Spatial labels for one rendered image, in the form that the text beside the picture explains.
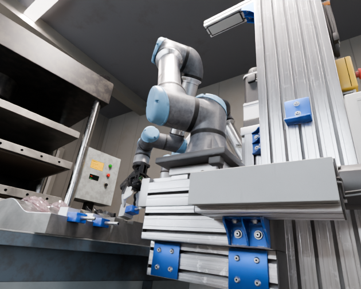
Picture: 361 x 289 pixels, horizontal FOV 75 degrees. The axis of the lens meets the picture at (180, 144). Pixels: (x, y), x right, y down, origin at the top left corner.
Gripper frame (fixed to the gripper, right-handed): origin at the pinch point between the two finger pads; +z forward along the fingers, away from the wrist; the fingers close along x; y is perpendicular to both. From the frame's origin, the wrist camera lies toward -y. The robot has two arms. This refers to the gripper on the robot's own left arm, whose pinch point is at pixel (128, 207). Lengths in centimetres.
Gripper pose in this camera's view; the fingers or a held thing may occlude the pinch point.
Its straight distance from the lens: 107.6
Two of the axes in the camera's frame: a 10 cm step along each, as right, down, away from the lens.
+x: 6.5, 4.9, 5.8
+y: 7.5, -3.3, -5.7
